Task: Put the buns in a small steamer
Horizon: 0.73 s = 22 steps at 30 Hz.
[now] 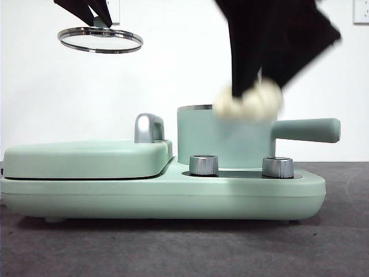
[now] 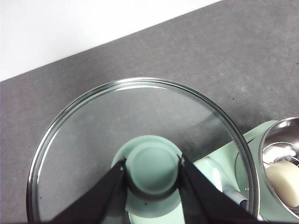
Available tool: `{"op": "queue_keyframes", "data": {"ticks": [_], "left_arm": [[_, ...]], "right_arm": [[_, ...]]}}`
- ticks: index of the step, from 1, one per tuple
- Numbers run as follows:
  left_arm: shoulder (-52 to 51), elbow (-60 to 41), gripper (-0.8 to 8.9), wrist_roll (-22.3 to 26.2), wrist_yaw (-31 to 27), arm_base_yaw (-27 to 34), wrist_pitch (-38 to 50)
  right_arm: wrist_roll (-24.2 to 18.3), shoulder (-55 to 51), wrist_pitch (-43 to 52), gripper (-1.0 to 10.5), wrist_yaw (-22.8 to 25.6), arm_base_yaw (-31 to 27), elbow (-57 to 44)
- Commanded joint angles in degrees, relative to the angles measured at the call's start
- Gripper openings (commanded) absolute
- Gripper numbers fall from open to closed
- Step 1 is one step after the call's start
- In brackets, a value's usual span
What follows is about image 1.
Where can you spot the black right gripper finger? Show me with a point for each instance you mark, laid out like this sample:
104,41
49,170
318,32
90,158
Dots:
245,63
294,54

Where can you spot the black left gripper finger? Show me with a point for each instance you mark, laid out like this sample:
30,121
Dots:
102,11
78,10

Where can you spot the glass pot lid green knob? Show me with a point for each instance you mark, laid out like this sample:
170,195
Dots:
99,49

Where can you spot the pleated white bun green flecks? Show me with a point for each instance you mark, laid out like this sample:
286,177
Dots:
253,104

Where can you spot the silver control dial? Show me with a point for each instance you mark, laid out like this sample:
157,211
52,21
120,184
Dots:
203,166
278,167

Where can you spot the mint green griddle cover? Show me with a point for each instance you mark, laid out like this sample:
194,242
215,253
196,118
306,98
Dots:
86,158

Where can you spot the mint green breakfast machine base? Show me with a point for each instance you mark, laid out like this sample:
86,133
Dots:
173,196

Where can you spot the white wall socket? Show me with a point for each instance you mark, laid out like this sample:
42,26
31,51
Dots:
114,11
361,13

